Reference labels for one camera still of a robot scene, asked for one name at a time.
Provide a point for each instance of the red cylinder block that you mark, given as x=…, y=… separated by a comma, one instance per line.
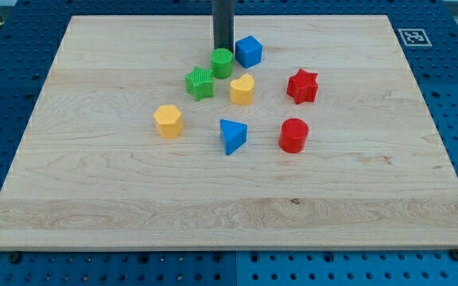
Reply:
x=293, y=136

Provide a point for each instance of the blue cube block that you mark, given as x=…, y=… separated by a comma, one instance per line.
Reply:
x=248, y=52

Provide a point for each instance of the blue triangle block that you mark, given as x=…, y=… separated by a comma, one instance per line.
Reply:
x=233, y=134

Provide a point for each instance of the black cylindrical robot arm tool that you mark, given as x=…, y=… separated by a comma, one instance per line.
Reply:
x=223, y=12

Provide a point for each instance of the green star block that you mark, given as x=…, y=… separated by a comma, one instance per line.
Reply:
x=199, y=83

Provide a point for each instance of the black bolt front left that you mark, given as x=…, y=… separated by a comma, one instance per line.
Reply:
x=14, y=258

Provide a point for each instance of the black bolt front right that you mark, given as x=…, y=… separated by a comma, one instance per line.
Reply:
x=453, y=253

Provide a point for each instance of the yellow heart block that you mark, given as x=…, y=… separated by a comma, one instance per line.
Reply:
x=242, y=90

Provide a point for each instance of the light wooden board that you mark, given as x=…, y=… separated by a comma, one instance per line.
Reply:
x=92, y=173

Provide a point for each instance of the white fiducial marker tag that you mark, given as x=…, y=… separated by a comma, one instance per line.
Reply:
x=414, y=37

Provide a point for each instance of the black bolt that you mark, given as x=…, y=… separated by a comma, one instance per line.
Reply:
x=453, y=253
x=14, y=258

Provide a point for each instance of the red star block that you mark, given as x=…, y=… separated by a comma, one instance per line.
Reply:
x=303, y=86

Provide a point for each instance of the green cylinder block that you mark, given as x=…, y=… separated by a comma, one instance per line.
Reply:
x=221, y=62

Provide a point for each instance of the yellow hexagon block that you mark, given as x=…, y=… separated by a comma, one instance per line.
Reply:
x=168, y=121

